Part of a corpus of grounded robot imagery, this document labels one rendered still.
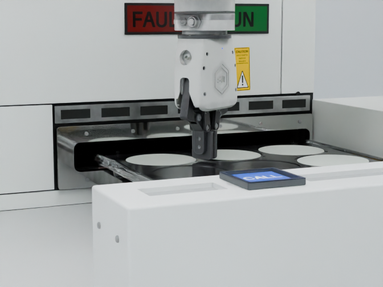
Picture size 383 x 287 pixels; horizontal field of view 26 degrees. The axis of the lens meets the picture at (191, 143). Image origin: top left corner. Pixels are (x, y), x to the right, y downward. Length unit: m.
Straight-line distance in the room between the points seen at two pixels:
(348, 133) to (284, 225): 0.66
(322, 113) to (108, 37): 0.38
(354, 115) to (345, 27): 1.94
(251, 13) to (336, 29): 1.88
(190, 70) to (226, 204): 0.48
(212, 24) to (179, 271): 0.53
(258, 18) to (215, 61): 0.24
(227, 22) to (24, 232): 0.39
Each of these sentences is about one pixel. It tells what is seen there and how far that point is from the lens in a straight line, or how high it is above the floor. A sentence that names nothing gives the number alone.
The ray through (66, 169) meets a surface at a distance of 1.25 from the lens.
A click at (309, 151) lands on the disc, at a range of 1.28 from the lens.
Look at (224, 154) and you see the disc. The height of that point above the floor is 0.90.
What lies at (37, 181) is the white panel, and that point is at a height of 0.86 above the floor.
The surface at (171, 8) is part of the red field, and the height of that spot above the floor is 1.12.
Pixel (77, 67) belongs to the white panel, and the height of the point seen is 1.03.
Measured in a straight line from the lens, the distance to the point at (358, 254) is 0.74.
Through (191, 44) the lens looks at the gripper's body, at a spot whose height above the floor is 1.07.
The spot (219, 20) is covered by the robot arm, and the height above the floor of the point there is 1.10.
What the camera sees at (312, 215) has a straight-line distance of 0.70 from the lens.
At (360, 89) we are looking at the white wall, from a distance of 3.30.
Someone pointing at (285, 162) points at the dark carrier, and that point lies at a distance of 1.18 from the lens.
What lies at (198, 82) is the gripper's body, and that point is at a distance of 1.11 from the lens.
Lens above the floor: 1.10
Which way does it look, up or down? 9 degrees down
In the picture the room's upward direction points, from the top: straight up
